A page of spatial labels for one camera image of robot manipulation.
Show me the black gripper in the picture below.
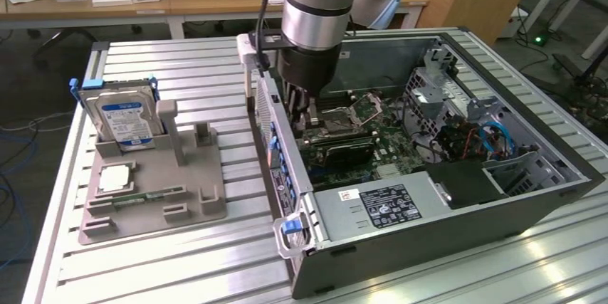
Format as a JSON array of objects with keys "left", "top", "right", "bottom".
[{"left": 278, "top": 44, "right": 343, "bottom": 130}]

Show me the graphics card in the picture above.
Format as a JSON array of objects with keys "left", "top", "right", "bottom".
[{"left": 323, "top": 139, "right": 375, "bottom": 167}]

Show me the open socket cover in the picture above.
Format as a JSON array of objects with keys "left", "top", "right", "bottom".
[{"left": 350, "top": 93, "right": 386, "bottom": 127}]

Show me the CPU socket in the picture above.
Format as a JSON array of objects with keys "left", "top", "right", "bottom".
[{"left": 319, "top": 107, "right": 358, "bottom": 137}]

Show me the RAM stick with black chips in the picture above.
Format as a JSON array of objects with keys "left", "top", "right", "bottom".
[{"left": 303, "top": 132, "right": 379, "bottom": 148}]

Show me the tall metal disk bay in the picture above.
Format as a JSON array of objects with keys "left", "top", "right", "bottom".
[{"left": 403, "top": 65, "right": 477, "bottom": 141}]

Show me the green motherboard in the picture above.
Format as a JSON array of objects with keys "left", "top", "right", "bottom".
[{"left": 279, "top": 83, "right": 431, "bottom": 193}]

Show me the hard disk with blue caddy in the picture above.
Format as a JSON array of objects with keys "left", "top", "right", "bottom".
[{"left": 69, "top": 75, "right": 167, "bottom": 152}]

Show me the grey power supply unit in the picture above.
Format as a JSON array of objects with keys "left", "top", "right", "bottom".
[{"left": 311, "top": 170, "right": 451, "bottom": 243}]

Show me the black plastic shroud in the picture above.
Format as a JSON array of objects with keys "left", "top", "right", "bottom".
[{"left": 425, "top": 159, "right": 507, "bottom": 211}]

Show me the power strip with green light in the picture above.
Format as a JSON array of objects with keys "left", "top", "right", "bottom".
[{"left": 530, "top": 31, "right": 553, "bottom": 48}]

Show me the green RAM stick bare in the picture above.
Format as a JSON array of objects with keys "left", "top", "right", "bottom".
[{"left": 113, "top": 189, "right": 186, "bottom": 209}]

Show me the silver CPU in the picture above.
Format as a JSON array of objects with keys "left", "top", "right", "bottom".
[{"left": 98, "top": 167, "right": 135, "bottom": 193}]

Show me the black office chair base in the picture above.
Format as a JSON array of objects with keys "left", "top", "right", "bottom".
[{"left": 29, "top": 26, "right": 102, "bottom": 68}]

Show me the grey parts rack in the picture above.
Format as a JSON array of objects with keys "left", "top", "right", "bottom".
[{"left": 78, "top": 99, "right": 230, "bottom": 246}]

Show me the black stand base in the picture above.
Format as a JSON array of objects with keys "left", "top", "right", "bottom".
[{"left": 554, "top": 53, "right": 608, "bottom": 105}]

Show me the low metal disk bay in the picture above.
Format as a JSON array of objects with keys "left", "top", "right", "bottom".
[{"left": 482, "top": 150, "right": 567, "bottom": 198}]

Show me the open black PC case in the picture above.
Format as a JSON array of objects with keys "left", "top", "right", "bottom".
[{"left": 245, "top": 26, "right": 606, "bottom": 300}]

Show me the wooden desk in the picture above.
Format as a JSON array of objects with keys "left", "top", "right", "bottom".
[{"left": 0, "top": 0, "right": 429, "bottom": 40}]

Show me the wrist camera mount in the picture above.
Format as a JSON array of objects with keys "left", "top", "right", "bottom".
[{"left": 237, "top": 31, "right": 297, "bottom": 69}]

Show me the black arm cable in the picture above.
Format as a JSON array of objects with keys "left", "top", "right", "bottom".
[{"left": 255, "top": 0, "right": 287, "bottom": 70}]

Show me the red disk wire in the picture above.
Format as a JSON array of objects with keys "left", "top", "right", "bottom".
[{"left": 467, "top": 128, "right": 482, "bottom": 155}]

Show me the blue wire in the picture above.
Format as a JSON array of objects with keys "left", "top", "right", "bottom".
[{"left": 478, "top": 122, "right": 518, "bottom": 161}]

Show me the white desk frame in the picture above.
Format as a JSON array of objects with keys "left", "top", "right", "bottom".
[{"left": 522, "top": 0, "right": 608, "bottom": 59}]

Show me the white floor cable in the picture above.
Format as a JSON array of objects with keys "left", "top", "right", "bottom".
[{"left": 0, "top": 111, "right": 73, "bottom": 133}]

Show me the blue floor cable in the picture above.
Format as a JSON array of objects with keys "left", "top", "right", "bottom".
[{"left": 0, "top": 129, "right": 39, "bottom": 269}]

